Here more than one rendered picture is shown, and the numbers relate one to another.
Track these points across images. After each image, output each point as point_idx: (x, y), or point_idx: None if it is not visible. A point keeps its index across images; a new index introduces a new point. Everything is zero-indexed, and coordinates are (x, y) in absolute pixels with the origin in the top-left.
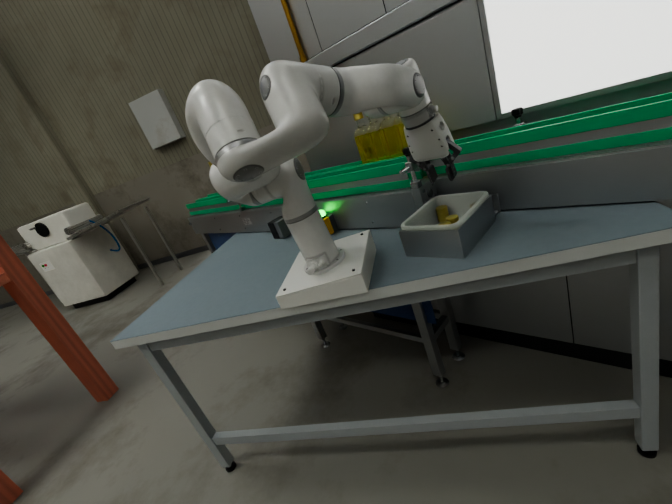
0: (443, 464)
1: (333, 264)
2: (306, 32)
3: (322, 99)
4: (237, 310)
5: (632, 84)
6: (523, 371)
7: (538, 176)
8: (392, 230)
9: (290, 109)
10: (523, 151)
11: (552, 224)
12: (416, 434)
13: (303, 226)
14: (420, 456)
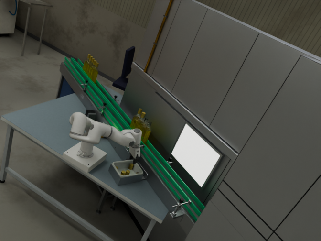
0: (72, 234)
1: (85, 157)
2: (152, 65)
3: (102, 136)
4: (49, 144)
5: (193, 179)
6: (124, 229)
7: (156, 180)
8: (117, 156)
9: (91, 137)
10: (159, 171)
11: (145, 195)
12: (73, 220)
13: (85, 142)
14: (68, 226)
